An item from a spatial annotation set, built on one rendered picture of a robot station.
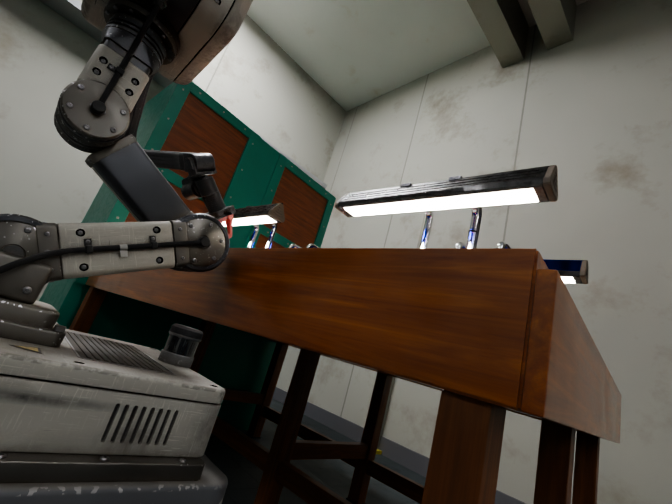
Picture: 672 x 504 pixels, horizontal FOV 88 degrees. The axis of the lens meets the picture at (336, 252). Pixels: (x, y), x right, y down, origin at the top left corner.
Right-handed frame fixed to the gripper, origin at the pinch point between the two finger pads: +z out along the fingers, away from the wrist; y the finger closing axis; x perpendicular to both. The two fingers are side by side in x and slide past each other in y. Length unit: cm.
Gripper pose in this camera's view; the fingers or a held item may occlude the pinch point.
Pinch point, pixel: (229, 235)
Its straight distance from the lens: 120.6
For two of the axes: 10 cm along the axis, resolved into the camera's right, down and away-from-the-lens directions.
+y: -7.3, 0.0, 6.9
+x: -6.1, 4.5, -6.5
